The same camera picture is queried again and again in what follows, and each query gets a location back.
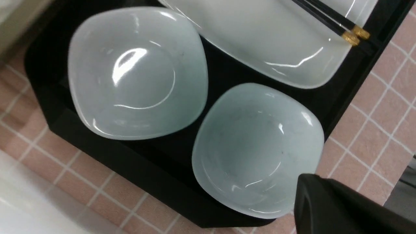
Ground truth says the small white bowl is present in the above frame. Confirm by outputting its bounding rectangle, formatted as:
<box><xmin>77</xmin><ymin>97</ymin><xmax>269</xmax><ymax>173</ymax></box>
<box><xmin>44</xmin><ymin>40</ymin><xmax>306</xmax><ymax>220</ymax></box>
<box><xmin>67</xmin><ymin>6</ymin><xmax>208</xmax><ymax>140</ymax></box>
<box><xmin>191</xmin><ymin>83</ymin><xmax>324</xmax><ymax>219</ymax></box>

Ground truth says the large white square plate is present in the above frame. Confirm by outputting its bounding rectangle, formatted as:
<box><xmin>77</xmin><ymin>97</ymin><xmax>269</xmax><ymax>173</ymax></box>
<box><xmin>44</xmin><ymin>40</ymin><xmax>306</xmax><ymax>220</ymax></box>
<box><xmin>160</xmin><ymin>0</ymin><xmax>378</xmax><ymax>89</ymax></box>

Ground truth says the pink checkered tablecloth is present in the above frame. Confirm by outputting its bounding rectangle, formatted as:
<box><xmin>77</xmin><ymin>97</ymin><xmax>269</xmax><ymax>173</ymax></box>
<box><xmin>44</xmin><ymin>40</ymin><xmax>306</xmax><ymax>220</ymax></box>
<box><xmin>1</xmin><ymin>6</ymin><xmax>415</xmax><ymax>234</ymax></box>

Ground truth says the olive green plastic bin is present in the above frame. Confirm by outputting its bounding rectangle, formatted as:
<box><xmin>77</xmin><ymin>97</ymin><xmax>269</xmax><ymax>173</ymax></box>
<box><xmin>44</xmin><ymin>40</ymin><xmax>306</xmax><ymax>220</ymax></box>
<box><xmin>0</xmin><ymin>0</ymin><xmax>54</xmax><ymax>60</ymax></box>

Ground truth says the large white plastic bin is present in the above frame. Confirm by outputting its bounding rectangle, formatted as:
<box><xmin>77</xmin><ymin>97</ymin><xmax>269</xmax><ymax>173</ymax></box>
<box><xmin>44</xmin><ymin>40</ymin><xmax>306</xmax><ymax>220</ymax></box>
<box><xmin>0</xmin><ymin>151</ymin><xmax>124</xmax><ymax>234</ymax></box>

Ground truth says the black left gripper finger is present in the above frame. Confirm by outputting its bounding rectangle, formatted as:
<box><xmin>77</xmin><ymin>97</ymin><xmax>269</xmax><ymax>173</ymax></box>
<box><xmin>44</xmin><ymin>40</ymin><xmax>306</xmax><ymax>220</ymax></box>
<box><xmin>293</xmin><ymin>174</ymin><xmax>416</xmax><ymax>234</ymax></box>

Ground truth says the black chopstick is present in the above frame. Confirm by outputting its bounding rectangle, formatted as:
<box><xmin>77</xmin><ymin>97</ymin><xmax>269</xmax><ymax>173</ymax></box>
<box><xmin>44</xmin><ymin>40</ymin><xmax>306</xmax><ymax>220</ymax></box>
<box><xmin>306</xmin><ymin>0</ymin><xmax>371</xmax><ymax>40</ymax></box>
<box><xmin>293</xmin><ymin>0</ymin><xmax>360</xmax><ymax>46</ymax></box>

